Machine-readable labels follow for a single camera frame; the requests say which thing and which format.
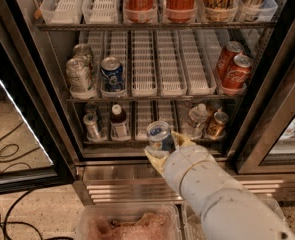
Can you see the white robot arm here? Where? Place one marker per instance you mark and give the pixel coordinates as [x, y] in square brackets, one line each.
[227, 210]

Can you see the glass fridge door left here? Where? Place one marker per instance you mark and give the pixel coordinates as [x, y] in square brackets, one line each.
[37, 144]

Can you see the silver can front middle shelf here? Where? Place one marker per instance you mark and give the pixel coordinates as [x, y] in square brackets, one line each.
[79, 75]

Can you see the clear bin right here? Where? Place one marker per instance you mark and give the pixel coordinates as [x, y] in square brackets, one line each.
[192, 224]

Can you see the redbull can blue silver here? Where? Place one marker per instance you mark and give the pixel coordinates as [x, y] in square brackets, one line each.
[160, 137]

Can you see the slim silver can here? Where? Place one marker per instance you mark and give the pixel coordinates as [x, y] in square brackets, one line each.
[93, 129]
[91, 107]

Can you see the clear bin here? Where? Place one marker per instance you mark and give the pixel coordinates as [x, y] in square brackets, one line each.
[192, 224]
[129, 221]

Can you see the silver can rear middle shelf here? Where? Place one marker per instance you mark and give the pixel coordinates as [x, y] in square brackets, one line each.
[84, 50]

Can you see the blue pepsi can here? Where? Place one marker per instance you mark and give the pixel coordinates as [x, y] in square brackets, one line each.
[111, 71]

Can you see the white tray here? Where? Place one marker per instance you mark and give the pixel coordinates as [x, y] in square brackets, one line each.
[61, 11]
[144, 81]
[143, 118]
[166, 113]
[100, 11]
[200, 79]
[171, 73]

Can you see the gold can rear bottom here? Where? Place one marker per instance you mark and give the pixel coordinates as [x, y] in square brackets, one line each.
[214, 106]

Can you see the white tray top far left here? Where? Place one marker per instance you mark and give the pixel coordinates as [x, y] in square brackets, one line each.
[61, 11]

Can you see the silver can shelf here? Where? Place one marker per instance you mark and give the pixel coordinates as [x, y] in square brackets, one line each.
[84, 50]
[79, 75]

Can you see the gold can front bottom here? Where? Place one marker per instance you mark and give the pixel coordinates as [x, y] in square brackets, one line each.
[217, 124]

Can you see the steel fridge base grille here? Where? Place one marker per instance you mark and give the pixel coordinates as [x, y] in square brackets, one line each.
[136, 181]

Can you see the red coke can rear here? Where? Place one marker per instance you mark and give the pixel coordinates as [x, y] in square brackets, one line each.
[230, 50]

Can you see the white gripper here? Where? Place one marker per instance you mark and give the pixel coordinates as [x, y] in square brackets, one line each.
[183, 160]

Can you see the dark juice bottle white cap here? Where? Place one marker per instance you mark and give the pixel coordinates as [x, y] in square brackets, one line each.
[119, 121]

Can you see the slim silver can front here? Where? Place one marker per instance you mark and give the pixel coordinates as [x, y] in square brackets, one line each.
[93, 129]

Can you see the right fridge door frame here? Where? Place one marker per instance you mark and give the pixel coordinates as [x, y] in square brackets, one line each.
[269, 106]

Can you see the red coke can front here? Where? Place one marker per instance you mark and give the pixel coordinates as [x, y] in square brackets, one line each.
[237, 72]

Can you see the red coke can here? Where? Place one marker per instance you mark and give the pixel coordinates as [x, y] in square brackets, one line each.
[230, 50]
[237, 72]

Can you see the clear bin left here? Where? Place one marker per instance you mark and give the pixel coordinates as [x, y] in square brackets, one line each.
[129, 221]

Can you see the slim silver can rear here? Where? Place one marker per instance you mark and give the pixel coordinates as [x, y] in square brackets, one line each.
[91, 107]

